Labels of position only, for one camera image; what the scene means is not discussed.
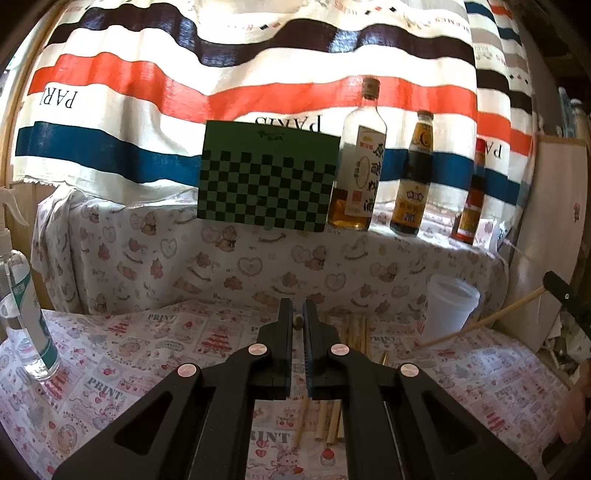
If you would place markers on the person's right hand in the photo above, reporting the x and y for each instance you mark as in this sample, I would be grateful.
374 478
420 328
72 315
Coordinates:
575 408

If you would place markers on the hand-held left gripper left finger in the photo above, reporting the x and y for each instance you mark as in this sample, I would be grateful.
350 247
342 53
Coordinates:
287 350

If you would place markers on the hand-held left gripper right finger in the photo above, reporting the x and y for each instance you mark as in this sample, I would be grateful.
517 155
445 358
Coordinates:
308 360

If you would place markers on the green checkered box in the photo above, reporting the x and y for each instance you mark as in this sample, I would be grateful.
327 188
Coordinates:
268 184

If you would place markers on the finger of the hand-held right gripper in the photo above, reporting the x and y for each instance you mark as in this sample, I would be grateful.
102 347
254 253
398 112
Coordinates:
567 300

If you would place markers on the red capped sauce bottle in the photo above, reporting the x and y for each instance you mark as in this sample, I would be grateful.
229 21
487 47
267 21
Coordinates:
471 207

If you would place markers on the clear spray bottle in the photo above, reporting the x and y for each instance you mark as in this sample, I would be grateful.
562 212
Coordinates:
27 323

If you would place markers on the light blue bottle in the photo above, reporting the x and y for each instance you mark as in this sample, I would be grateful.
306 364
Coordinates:
564 110

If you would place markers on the dark soy sauce bottle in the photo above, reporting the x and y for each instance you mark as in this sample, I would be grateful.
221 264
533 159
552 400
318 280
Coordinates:
411 184

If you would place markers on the white plastic cup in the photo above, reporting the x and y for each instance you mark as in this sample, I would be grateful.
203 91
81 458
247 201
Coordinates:
448 309

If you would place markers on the clear cooking wine bottle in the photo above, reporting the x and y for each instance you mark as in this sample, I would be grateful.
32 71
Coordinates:
360 175

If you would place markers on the white charger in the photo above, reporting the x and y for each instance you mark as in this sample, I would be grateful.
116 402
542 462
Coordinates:
501 233

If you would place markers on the gold metal spoon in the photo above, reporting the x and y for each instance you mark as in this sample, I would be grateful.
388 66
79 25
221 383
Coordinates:
383 358

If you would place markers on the striped curtain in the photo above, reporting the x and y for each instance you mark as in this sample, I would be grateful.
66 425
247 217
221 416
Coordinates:
138 83

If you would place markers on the grey flask bottle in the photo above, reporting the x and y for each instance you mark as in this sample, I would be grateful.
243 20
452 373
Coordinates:
577 120

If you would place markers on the bear print cloth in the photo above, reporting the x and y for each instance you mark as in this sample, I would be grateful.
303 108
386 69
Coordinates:
184 267

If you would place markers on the pink printed tablecloth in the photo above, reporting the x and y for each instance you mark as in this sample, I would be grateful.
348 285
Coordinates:
115 369

